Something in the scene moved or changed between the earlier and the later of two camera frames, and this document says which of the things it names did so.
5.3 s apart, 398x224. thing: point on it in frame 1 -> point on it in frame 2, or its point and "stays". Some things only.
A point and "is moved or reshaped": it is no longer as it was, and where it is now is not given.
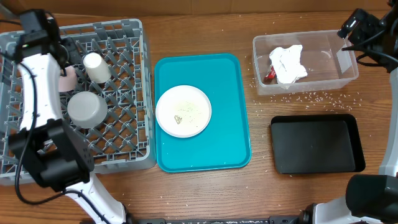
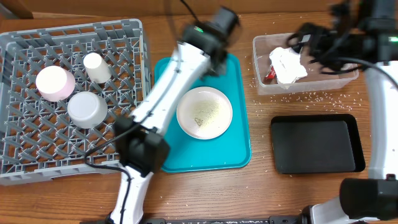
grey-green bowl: [87, 109] stays
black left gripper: [74, 55] -> [221, 66]
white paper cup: [97, 69] stays
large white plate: [183, 111] is moved or reshaped
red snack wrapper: [271, 74] stays
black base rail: [272, 219] stays
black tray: [319, 144] stays
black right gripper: [356, 36] -> [316, 33]
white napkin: [287, 65] stays
